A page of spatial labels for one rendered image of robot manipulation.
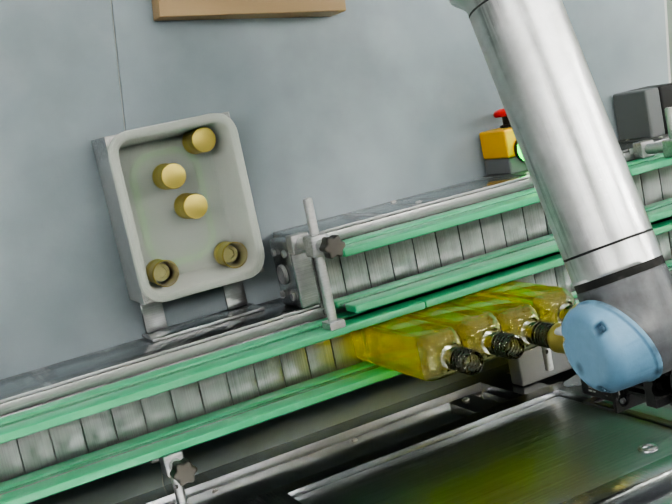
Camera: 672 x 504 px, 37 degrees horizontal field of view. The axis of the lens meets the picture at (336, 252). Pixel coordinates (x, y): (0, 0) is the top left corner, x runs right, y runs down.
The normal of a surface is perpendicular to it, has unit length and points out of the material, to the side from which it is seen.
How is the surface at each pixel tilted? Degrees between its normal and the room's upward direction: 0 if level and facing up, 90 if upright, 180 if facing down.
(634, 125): 90
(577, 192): 53
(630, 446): 90
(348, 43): 0
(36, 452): 0
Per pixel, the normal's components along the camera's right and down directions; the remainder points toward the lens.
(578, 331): -0.90, 0.29
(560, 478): -0.21, -0.97
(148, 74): 0.43, 0.05
